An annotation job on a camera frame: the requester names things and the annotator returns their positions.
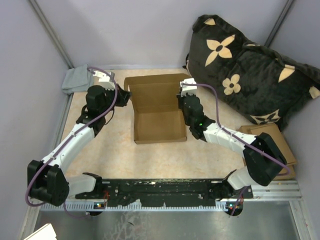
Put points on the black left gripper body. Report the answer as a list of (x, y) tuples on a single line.
[(119, 101)]

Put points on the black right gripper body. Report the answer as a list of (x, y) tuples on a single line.
[(181, 106)]

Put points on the brown cardboard box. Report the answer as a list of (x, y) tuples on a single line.
[(157, 117)]

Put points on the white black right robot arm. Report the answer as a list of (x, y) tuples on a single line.
[(263, 159)]

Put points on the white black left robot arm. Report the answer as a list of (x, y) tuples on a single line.
[(46, 180)]

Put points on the grey folded cloth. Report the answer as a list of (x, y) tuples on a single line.
[(77, 79)]

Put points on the black flower pattern cushion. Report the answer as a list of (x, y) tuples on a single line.
[(261, 84)]

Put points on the stack of flat cardboard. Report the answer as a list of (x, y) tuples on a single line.
[(275, 133)]

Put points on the white board corner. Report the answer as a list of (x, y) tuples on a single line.
[(46, 232)]

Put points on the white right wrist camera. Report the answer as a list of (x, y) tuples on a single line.
[(188, 87)]

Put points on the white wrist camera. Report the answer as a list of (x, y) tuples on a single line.
[(105, 80), (188, 87)]

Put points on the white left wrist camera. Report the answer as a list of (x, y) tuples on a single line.
[(105, 80)]

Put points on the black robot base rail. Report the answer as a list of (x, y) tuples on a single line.
[(174, 194)]

